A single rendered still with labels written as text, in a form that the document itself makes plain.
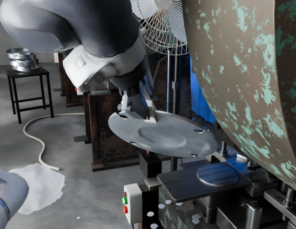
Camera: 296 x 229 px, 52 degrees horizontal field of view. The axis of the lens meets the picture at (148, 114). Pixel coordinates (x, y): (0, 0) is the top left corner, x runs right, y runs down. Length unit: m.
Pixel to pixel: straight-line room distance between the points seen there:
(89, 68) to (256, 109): 0.24
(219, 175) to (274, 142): 0.60
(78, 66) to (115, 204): 1.73
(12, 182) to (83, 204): 1.32
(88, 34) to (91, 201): 1.85
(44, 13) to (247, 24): 0.24
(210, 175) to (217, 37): 0.64
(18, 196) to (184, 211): 0.50
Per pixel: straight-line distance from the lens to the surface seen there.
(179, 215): 1.01
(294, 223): 0.92
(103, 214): 2.07
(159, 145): 0.86
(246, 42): 0.33
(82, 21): 0.39
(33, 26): 0.42
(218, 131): 0.94
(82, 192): 2.29
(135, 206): 1.16
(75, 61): 0.48
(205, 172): 0.97
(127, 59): 0.45
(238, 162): 1.06
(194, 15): 0.41
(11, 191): 0.88
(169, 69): 2.42
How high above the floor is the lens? 1.27
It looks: 20 degrees down
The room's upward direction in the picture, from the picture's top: straight up
